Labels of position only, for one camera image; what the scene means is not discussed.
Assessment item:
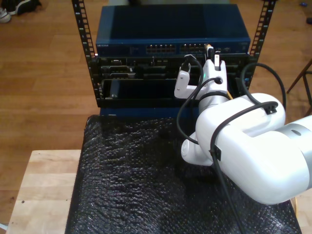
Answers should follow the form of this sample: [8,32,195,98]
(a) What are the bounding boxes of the black server chassis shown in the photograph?
[97,56,249,80]

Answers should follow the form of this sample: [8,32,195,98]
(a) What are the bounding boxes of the black rack drawer tray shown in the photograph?
[97,78,246,108]

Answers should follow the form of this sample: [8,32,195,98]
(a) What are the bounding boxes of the blue metal base panel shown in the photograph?
[99,107,200,117]

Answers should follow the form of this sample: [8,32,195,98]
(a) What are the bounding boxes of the dark wooden chair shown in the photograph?
[286,58,312,117]

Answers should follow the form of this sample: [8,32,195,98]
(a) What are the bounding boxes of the black bubble mat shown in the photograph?
[64,114,302,234]

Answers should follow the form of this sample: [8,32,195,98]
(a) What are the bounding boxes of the dark sneaker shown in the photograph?
[4,0,42,16]

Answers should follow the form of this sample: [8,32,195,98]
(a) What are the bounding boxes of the white sneaker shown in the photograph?
[0,7,12,24]

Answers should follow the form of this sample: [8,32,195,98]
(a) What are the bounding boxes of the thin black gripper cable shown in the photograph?
[195,77,222,98]

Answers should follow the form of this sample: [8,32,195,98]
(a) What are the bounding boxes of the dark camera cable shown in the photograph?
[176,55,287,234]

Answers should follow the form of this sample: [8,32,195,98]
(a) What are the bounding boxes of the blue network switch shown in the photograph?
[95,4,251,57]

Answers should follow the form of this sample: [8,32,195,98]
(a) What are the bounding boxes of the black metal rack frame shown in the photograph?
[71,0,277,109]

